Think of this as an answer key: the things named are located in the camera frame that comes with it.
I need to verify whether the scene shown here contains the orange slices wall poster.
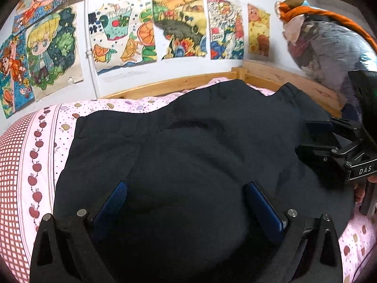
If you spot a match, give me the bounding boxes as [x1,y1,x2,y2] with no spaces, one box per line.
[88,1,157,76]

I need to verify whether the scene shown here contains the orange-haired girl wall poster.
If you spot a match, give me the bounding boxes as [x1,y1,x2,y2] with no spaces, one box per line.
[14,0,70,33]

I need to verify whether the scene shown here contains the red dragon wall poster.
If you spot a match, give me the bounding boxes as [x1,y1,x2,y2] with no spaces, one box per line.
[207,0,246,61]

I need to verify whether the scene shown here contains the white wall pipe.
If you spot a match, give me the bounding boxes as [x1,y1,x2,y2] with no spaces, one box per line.
[84,0,99,99]

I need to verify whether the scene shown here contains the blond figure green wall poster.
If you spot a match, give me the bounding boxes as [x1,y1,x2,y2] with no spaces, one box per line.
[26,5,84,101]

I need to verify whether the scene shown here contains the wooden bed frame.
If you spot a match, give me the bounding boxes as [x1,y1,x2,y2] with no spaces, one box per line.
[103,60,345,117]

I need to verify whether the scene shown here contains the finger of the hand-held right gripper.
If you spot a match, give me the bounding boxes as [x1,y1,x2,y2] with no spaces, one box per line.
[306,118,366,146]
[296,138,367,183]

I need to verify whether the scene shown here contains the yellow chick wall poster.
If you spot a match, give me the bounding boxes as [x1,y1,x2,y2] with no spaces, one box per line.
[247,4,271,57]

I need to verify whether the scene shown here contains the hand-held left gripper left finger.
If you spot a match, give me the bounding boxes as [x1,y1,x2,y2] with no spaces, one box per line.
[29,181,128,283]

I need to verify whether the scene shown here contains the pink apple-print bedsheet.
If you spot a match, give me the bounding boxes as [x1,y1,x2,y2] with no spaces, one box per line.
[0,77,377,283]

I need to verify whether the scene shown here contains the clear plastic bag of clothes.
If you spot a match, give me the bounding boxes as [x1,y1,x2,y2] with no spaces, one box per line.
[275,0,377,117]

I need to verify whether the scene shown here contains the person's right hand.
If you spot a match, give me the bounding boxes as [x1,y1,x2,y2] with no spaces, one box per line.
[355,175,377,204]

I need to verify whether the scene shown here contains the dark hedgehog sunflower wall poster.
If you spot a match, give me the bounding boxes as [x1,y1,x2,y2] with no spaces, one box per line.
[151,0,208,61]

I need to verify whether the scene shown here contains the orange cloth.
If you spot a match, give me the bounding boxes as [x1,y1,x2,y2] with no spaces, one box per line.
[275,0,377,50]

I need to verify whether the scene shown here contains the dark padded jacket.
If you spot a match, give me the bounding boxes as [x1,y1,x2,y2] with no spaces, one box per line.
[53,79,354,283]

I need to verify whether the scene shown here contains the blue girl cartoon wall poster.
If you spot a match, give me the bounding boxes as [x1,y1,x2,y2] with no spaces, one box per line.
[0,32,35,119]

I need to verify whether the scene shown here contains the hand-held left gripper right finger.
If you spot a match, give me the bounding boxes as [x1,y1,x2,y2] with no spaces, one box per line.
[243,181,344,283]

